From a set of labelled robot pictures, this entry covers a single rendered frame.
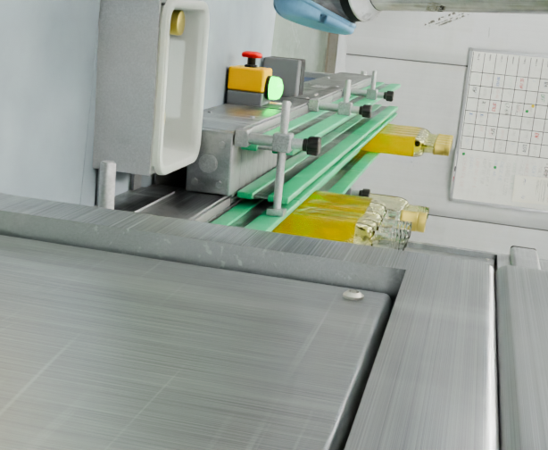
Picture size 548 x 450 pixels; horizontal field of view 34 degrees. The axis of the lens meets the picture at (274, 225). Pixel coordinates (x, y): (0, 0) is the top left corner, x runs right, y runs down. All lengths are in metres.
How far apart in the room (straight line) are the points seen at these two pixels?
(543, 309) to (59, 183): 0.81
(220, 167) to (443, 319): 1.01
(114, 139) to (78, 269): 0.78
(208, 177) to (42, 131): 0.36
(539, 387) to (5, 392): 0.16
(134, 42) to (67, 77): 0.11
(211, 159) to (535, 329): 1.01
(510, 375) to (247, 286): 0.14
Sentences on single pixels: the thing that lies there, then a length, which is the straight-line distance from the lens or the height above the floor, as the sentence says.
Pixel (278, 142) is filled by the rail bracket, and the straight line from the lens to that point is 1.31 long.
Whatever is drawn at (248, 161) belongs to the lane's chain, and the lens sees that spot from 1.45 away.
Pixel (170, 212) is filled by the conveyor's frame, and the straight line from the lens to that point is 1.22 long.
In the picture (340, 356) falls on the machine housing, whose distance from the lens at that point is 0.33.
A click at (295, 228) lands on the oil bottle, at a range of 1.41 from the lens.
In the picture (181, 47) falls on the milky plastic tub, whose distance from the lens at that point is 1.30.
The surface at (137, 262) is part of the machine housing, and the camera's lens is 0.42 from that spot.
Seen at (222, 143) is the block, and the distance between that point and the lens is 1.32.
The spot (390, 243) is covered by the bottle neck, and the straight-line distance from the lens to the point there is 1.40.
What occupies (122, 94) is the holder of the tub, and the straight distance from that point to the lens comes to 1.17.
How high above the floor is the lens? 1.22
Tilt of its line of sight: 12 degrees down
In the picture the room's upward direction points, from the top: 98 degrees clockwise
